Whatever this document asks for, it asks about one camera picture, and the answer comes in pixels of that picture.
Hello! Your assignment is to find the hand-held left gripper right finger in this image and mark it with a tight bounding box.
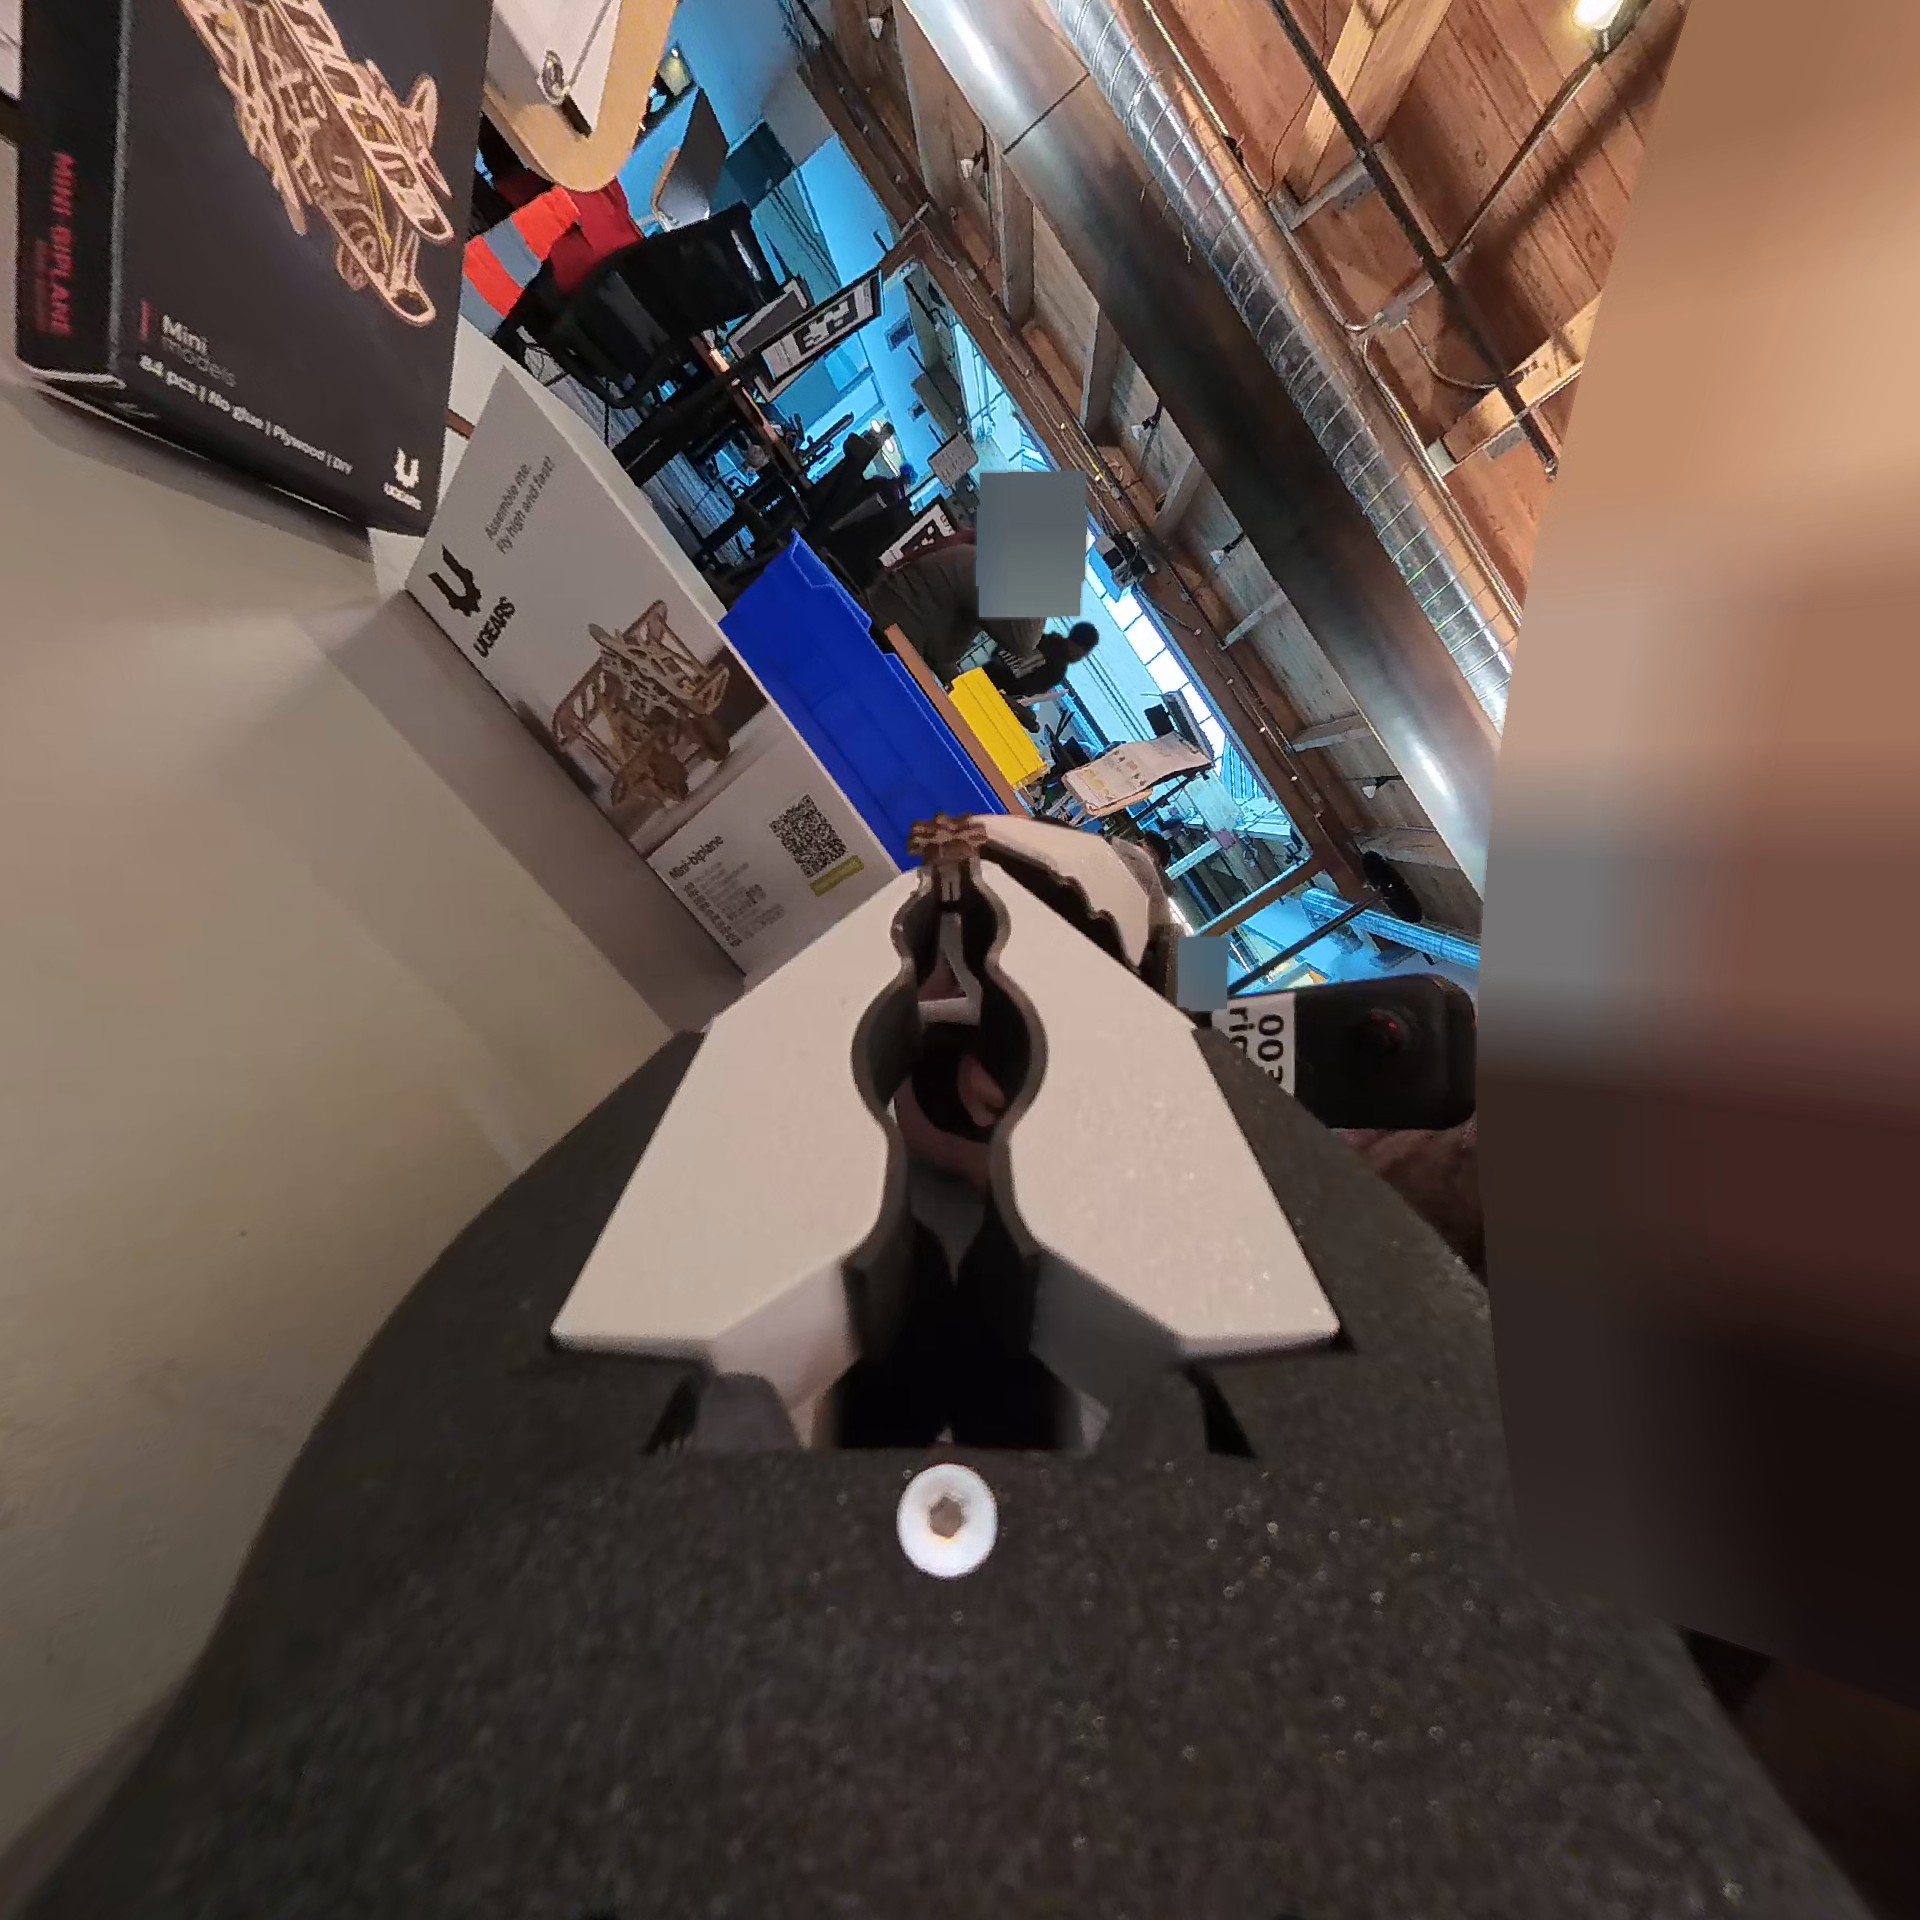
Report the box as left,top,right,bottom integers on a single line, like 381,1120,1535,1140
958,869,1343,1420

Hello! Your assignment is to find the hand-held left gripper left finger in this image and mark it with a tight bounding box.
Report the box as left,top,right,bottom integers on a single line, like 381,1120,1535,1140
552,872,942,1445

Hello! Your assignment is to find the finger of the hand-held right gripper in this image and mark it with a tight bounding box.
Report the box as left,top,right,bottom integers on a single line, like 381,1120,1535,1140
972,816,1177,995

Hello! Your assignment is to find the grey desk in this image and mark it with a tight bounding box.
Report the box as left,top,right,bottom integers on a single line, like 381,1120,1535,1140
0,143,750,1920

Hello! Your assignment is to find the yellow plastic bin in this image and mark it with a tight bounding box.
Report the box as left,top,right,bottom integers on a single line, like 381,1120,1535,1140
949,666,1051,789

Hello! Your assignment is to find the blue plastic bin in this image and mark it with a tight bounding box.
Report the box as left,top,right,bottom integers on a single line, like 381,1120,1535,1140
718,537,1008,842

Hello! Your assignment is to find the white instruction booklet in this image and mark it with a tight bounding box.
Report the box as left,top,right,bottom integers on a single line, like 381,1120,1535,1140
405,363,901,980

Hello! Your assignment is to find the printed tag sign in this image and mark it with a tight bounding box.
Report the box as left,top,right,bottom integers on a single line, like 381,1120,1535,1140
757,276,881,401

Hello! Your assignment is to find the orange traffic cone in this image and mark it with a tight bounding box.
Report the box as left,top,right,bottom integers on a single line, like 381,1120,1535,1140
461,182,639,307

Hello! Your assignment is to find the wooden instruction board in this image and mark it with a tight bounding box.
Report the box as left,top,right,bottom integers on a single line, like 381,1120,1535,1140
481,0,677,194

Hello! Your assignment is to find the black model kit box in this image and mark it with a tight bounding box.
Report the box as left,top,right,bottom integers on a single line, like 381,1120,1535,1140
16,0,493,537

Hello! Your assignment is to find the silver ventilation duct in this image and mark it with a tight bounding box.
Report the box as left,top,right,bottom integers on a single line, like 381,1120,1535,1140
1051,0,1519,728

